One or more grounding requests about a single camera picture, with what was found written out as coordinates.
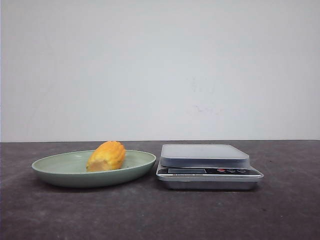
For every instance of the green shallow plate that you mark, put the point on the green shallow plate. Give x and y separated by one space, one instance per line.
69 169

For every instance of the yellow corn cob piece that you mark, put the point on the yellow corn cob piece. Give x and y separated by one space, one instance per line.
108 156

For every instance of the silver digital kitchen scale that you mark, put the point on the silver digital kitchen scale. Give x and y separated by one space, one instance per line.
206 167

